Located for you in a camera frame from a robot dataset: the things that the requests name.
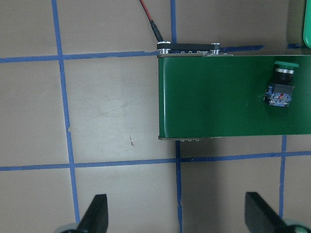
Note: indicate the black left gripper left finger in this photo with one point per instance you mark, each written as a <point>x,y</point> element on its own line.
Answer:
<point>95,220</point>

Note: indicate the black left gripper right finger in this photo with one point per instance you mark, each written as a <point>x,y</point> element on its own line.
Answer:
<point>259,217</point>

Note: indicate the green plastic tray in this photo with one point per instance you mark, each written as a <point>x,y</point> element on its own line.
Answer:
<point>307,25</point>

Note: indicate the green conveyor belt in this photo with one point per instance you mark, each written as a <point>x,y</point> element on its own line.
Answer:
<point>223,95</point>

